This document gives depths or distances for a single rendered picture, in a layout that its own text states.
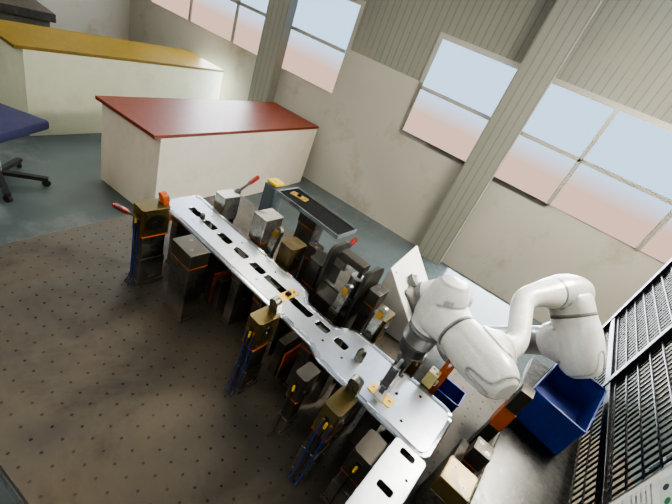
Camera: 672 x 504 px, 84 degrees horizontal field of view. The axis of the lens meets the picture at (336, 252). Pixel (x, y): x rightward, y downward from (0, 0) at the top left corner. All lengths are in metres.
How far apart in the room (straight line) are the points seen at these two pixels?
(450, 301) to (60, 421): 1.11
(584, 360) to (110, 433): 1.40
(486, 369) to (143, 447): 0.96
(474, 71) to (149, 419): 3.79
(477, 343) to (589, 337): 0.56
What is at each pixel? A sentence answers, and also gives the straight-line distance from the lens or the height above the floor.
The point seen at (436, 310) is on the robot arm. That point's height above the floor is 1.39.
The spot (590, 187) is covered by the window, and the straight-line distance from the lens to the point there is 4.10.
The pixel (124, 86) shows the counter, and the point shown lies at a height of 0.50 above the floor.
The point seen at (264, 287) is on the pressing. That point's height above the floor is 1.00.
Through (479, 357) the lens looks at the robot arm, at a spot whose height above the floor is 1.40.
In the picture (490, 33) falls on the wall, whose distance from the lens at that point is 4.19.
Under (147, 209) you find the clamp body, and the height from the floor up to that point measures 1.06.
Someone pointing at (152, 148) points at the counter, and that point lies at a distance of 3.21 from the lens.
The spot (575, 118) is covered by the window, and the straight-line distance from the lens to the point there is 4.04.
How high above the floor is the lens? 1.86
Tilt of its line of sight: 31 degrees down
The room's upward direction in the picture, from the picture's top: 23 degrees clockwise
